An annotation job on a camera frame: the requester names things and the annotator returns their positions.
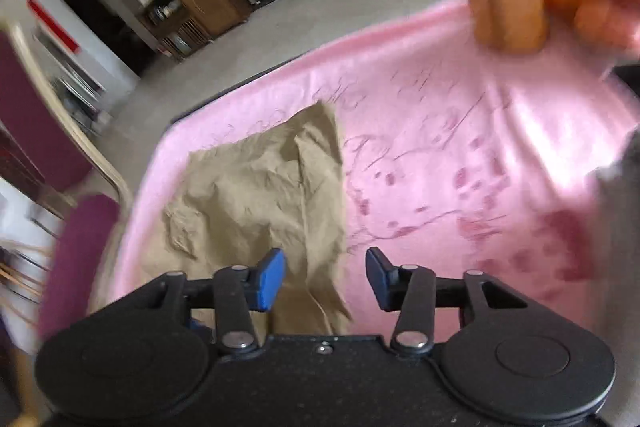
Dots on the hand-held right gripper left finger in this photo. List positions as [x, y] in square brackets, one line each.
[269, 281]

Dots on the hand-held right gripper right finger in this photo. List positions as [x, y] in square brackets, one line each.
[380, 279]

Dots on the beige jacket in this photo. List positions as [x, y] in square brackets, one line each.
[260, 197]

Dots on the pink printed blanket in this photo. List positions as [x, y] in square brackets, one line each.
[450, 147]

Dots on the grey cloth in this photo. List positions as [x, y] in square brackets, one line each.
[622, 232]

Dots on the maroon padded chair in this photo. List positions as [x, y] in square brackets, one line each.
[45, 157]

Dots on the wooden cabinet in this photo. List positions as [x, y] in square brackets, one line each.
[202, 4]

